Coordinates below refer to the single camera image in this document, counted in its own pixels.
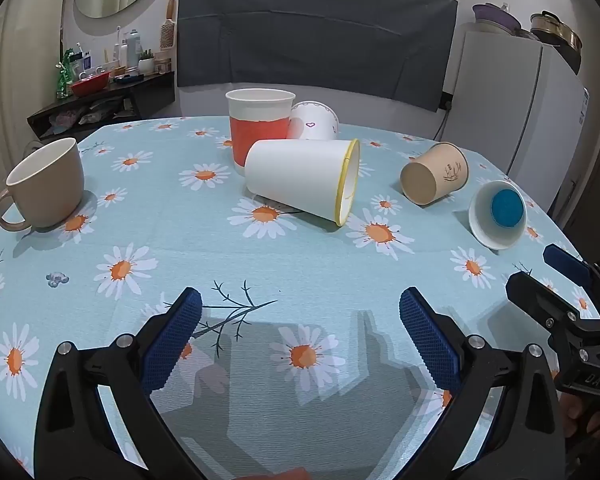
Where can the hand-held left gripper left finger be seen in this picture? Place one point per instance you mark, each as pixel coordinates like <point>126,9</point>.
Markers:
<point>177,332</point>

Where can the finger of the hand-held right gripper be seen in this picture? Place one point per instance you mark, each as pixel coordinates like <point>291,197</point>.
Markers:
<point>565,261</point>
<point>537,296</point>

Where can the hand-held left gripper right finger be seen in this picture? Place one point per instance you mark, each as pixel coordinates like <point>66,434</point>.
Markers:
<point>426,332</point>

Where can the white yellow-rimmed paper cup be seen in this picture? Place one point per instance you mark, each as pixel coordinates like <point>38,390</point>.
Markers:
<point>300,180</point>

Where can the white blue-bottomed paper cup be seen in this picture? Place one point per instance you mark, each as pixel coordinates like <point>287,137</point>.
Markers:
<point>500,215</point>

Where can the brown kraft paper cup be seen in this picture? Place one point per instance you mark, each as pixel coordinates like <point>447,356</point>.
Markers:
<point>435,175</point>

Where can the orange and white paper cup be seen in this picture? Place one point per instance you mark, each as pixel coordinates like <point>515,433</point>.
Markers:
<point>255,130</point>

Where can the white heart-print paper cup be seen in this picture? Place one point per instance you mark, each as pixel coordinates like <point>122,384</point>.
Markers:
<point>316,122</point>

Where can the person's right hand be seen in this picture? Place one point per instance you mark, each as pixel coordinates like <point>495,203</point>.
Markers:
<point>577,417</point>

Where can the blue daisy-print tablecloth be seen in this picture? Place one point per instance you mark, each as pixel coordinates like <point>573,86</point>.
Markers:
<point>190,260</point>

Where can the white refrigerator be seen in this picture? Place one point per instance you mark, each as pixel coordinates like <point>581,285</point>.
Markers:
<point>520,110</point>

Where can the beige ceramic mug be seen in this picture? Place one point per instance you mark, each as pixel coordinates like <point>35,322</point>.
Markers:
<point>45,185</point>

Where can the steel pot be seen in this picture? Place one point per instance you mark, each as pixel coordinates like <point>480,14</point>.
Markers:
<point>555,27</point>

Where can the patterned plastic bag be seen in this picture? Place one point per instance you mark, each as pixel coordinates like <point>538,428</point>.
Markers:
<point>87,114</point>

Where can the purple pot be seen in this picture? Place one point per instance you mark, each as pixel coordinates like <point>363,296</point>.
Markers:
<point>495,17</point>

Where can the blue dish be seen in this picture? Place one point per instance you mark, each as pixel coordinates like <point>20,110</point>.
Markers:
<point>128,79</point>

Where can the red bowl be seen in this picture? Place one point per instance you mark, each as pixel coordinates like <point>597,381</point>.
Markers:
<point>90,85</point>

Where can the small white plant pot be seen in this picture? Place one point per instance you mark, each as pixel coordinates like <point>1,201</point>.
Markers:
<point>146,64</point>

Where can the green bottle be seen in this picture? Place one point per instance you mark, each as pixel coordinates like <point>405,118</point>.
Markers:
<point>64,77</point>

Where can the wooden hairbrush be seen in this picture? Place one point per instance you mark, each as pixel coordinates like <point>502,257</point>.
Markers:
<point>167,32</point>

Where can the dark grey hanging cloth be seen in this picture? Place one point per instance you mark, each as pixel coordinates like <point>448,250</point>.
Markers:
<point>310,25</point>

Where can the dark wall shelf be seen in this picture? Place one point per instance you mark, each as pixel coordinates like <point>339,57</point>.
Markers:
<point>145,92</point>

